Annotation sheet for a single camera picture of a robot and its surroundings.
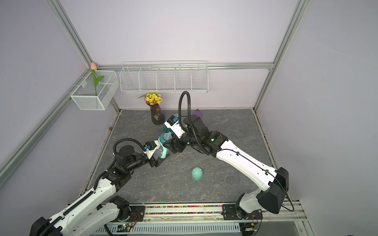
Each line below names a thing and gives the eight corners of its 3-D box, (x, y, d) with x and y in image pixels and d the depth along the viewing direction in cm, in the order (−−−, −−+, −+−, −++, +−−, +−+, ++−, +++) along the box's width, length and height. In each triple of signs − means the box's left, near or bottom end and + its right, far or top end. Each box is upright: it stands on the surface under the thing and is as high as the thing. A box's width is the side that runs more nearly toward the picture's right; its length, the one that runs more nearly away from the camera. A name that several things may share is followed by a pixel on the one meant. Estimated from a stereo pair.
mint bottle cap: (190, 177, 88) (190, 174, 84) (194, 168, 91) (194, 165, 88) (200, 181, 86) (200, 178, 83) (203, 171, 90) (204, 169, 86)
